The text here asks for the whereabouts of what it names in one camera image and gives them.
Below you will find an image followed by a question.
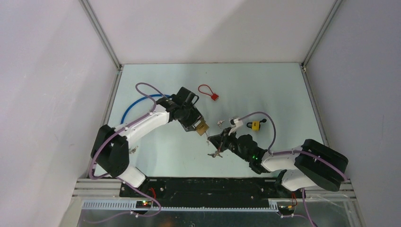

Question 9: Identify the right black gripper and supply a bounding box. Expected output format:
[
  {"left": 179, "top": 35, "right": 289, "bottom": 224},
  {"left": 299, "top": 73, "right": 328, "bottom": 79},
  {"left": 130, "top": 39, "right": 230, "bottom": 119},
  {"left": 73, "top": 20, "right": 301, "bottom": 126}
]
[{"left": 208, "top": 127, "right": 250, "bottom": 162}]

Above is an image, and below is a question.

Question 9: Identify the brass padlock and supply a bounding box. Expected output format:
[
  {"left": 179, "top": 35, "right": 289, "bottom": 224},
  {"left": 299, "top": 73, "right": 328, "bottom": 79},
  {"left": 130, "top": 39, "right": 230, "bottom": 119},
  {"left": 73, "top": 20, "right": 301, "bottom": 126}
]
[{"left": 195, "top": 120, "right": 209, "bottom": 136}]

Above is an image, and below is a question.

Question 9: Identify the blue cable lock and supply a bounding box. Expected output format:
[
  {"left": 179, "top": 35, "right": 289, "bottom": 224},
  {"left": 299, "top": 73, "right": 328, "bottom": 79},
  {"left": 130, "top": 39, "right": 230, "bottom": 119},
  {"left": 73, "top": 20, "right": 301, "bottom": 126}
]
[{"left": 120, "top": 94, "right": 162, "bottom": 124}]

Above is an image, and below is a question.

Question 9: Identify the silver key bunch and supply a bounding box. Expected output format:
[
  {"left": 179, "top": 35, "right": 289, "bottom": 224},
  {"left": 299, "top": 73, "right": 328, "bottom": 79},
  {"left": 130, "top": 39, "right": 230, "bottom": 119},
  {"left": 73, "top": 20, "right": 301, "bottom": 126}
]
[
  {"left": 207, "top": 151, "right": 222, "bottom": 158},
  {"left": 129, "top": 146, "right": 138, "bottom": 154}
]

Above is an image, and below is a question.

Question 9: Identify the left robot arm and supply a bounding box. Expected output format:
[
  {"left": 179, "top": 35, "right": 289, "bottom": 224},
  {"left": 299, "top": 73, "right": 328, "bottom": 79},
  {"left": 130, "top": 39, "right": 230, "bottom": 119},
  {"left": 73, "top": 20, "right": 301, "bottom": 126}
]
[{"left": 91, "top": 87, "right": 204, "bottom": 197}]

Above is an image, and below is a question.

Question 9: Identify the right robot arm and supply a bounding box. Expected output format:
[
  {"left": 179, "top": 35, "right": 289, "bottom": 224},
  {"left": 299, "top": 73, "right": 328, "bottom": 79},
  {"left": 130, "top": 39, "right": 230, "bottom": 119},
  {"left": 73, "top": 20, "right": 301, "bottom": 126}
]
[{"left": 208, "top": 129, "right": 349, "bottom": 198}]

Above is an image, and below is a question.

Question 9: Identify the silver key bunch front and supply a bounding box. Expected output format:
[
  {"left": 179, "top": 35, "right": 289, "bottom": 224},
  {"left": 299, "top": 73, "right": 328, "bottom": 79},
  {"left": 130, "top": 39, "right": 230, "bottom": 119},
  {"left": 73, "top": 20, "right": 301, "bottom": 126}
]
[{"left": 207, "top": 151, "right": 222, "bottom": 158}]

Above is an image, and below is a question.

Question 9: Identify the yellow black padlock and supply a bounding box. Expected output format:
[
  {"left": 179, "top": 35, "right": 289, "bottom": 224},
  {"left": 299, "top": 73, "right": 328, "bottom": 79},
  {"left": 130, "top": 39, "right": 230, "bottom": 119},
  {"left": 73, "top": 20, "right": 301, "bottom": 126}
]
[{"left": 246, "top": 119, "right": 267, "bottom": 131}]

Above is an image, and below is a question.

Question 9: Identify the right circuit board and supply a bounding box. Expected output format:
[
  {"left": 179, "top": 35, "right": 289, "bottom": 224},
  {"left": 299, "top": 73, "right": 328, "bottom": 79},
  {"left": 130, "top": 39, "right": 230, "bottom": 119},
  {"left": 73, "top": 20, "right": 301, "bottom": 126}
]
[{"left": 278, "top": 205, "right": 296, "bottom": 213}]

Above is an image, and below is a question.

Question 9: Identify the circuit board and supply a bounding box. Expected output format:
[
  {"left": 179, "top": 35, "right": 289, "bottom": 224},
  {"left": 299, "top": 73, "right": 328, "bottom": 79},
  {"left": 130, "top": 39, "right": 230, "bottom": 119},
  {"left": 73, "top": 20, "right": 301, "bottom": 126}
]
[
  {"left": 278, "top": 205, "right": 296, "bottom": 213},
  {"left": 135, "top": 200, "right": 153, "bottom": 209}
]

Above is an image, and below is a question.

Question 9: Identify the left circuit board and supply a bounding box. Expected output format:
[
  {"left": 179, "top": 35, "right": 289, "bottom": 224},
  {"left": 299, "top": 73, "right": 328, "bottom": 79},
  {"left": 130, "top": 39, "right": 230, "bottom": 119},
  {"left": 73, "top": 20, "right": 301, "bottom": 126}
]
[{"left": 135, "top": 200, "right": 153, "bottom": 209}]

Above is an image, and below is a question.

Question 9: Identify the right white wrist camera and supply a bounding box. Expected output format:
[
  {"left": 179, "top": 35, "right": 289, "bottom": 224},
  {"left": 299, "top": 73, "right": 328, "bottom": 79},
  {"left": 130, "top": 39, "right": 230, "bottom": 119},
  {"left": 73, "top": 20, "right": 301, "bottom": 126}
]
[{"left": 228, "top": 117, "right": 244, "bottom": 136}]

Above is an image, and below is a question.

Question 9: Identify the red cable padlock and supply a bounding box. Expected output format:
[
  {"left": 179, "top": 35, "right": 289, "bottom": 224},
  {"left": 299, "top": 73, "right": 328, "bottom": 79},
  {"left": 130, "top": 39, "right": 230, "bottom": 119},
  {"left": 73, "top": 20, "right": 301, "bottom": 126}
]
[{"left": 198, "top": 84, "right": 219, "bottom": 101}]

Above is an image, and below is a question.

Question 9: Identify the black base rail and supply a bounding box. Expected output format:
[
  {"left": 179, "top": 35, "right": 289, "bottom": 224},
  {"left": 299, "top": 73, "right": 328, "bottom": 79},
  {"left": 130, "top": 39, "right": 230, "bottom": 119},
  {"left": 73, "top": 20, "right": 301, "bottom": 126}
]
[{"left": 139, "top": 177, "right": 302, "bottom": 209}]

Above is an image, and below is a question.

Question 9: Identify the left aluminium frame post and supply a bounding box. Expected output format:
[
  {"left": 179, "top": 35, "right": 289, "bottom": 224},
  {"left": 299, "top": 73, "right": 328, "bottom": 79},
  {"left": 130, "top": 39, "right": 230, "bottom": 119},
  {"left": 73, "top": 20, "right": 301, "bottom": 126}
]
[{"left": 79, "top": 0, "right": 122, "bottom": 70}]

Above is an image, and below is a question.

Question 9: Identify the aluminium frame post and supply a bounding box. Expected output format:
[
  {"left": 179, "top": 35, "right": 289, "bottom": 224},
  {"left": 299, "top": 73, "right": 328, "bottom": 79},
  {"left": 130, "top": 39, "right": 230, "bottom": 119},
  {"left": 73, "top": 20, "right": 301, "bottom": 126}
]
[
  {"left": 79, "top": 0, "right": 122, "bottom": 70},
  {"left": 301, "top": 0, "right": 344, "bottom": 72}
]

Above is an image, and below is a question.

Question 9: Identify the right aluminium frame post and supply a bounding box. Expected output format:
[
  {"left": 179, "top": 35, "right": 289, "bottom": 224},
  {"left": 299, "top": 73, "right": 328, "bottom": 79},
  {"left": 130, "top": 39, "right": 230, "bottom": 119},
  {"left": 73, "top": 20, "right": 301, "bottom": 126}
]
[{"left": 301, "top": 0, "right": 344, "bottom": 72}]

